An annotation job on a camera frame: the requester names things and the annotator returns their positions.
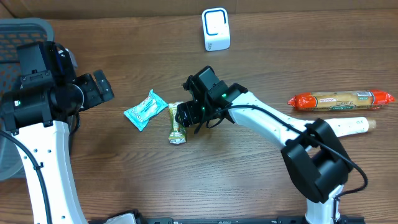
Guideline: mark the orange spaghetti packet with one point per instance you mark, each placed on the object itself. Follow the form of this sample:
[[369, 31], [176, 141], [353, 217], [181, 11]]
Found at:
[[341, 100]]

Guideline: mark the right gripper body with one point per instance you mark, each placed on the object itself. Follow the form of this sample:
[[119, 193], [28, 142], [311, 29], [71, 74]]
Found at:
[[200, 112]]

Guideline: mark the teal wet wipes packet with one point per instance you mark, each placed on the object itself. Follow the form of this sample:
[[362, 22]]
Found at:
[[140, 114]]

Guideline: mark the green snack packet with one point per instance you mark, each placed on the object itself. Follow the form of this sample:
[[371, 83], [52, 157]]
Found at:
[[177, 132]]

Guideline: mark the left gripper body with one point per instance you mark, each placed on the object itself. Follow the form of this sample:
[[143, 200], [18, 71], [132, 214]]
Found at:
[[92, 93]]

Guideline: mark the grey plastic basket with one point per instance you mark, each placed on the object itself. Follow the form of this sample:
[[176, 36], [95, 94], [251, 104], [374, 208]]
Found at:
[[16, 32]]

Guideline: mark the white cream tube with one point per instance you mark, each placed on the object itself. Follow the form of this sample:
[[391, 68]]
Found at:
[[349, 126]]

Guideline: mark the white barcode scanner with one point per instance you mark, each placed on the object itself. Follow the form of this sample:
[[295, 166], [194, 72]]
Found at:
[[216, 29]]

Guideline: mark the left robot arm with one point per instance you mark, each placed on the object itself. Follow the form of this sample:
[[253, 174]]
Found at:
[[36, 121]]

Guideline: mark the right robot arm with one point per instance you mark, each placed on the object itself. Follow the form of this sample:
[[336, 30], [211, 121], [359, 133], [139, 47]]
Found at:
[[316, 160]]

